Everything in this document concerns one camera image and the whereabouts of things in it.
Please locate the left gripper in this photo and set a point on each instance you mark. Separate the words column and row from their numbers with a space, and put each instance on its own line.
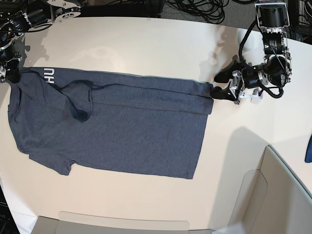
column 243, row 84

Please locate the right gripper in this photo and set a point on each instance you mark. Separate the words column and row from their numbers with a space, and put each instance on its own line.
column 9, row 70

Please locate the dark blue t-shirt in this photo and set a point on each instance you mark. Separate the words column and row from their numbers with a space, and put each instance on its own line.
column 109, row 121

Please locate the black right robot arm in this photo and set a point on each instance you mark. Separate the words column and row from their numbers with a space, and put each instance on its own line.
column 18, row 17

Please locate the blue cloth at right edge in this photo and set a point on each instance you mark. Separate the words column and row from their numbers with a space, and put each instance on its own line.
column 308, row 155

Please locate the grey cardboard box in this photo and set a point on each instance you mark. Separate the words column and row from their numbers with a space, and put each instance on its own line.
column 271, row 200

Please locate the black device lower left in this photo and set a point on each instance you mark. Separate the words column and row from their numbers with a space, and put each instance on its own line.
column 7, row 223

